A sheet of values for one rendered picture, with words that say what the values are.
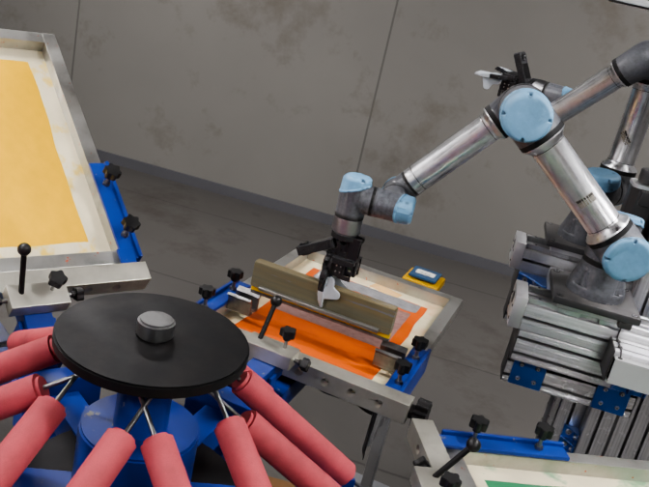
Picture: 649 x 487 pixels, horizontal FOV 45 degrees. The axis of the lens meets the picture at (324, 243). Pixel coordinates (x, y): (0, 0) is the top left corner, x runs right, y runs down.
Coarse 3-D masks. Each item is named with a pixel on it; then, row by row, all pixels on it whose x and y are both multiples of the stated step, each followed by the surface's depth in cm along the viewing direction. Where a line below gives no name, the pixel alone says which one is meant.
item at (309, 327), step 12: (264, 312) 227; (276, 312) 229; (288, 312) 231; (300, 312) 232; (240, 324) 217; (252, 324) 219; (276, 324) 222; (288, 324) 224; (300, 324) 225; (312, 324) 227; (324, 324) 229; (276, 336) 215; (300, 336) 218; (312, 336) 220; (300, 348) 212
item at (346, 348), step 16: (416, 304) 256; (400, 320) 242; (416, 320) 245; (320, 336) 221; (336, 336) 223; (352, 336) 225; (368, 336) 227; (400, 336) 232; (304, 352) 210; (320, 352) 212; (336, 352) 214; (352, 352) 216; (368, 352) 218; (352, 368) 207; (368, 368) 209
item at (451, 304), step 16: (288, 256) 262; (304, 256) 270; (320, 256) 271; (368, 272) 266; (384, 272) 267; (400, 288) 263; (416, 288) 261; (448, 304) 253; (448, 320) 241; (432, 336) 228
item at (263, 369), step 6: (252, 360) 183; (258, 360) 183; (252, 366) 180; (258, 366) 181; (264, 366) 181; (270, 366) 182; (258, 372) 178; (264, 372) 179; (270, 372) 181; (276, 372) 185; (264, 378) 177; (276, 378) 186
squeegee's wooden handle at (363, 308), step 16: (256, 272) 215; (272, 272) 213; (288, 272) 211; (272, 288) 214; (288, 288) 212; (304, 288) 210; (336, 288) 208; (336, 304) 208; (352, 304) 207; (368, 304) 205; (384, 304) 204; (368, 320) 206; (384, 320) 204
